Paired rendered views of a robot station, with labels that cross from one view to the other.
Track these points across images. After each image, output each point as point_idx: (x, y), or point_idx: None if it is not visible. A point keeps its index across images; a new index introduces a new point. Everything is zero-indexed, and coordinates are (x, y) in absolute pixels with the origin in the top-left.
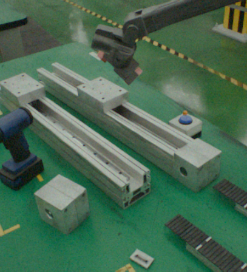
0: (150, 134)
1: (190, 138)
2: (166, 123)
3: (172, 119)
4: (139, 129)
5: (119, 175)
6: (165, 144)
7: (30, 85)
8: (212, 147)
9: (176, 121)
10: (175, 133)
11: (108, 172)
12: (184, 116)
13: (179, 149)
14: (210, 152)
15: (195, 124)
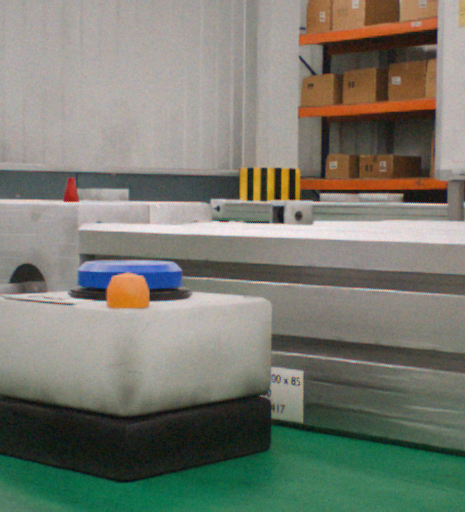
0: (368, 227)
1: (114, 225)
2: (313, 497)
3: (241, 300)
4: (455, 230)
5: (432, 222)
6: (259, 224)
7: None
8: (10, 202)
9: (203, 296)
10: (208, 226)
11: None
12: (142, 262)
13: (181, 204)
14: (29, 202)
15: (54, 293)
